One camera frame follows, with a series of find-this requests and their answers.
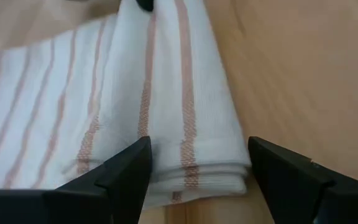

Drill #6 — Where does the white striped towel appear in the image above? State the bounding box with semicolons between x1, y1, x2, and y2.
0;0;252;210

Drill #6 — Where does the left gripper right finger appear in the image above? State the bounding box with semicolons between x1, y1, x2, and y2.
247;136;337;224

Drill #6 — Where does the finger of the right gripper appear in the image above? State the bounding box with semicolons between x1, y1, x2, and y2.
135;0;155;12

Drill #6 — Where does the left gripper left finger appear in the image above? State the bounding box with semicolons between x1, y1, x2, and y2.
57;136;153;224

